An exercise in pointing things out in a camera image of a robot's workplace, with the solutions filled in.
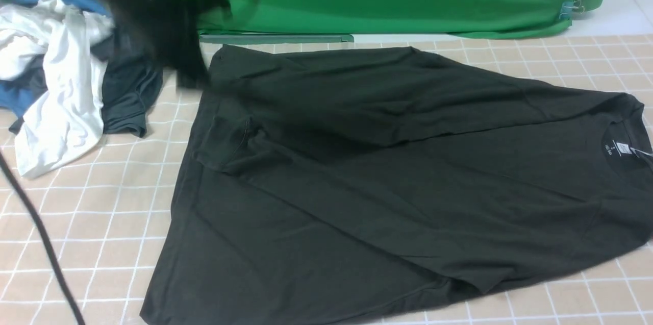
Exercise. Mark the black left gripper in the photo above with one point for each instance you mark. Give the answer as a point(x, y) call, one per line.
point(167, 31)

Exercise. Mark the dark gray long-sleeve top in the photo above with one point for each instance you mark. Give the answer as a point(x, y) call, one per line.
point(334, 186)

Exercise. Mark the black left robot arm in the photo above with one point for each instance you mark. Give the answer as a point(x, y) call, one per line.
point(167, 31)

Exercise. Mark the dark teal crumpled garment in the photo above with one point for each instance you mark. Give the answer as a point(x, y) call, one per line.
point(131, 86)

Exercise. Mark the white crumpled shirt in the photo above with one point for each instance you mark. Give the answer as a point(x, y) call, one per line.
point(65, 122)

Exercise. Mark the blue crumpled garment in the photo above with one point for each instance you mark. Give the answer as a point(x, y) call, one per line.
point(66, 1)

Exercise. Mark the checkered beige table cloth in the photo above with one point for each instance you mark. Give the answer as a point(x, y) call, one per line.
point(108, 213)

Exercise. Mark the blue binder clip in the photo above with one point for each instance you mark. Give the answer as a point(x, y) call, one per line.
point(570, 9)

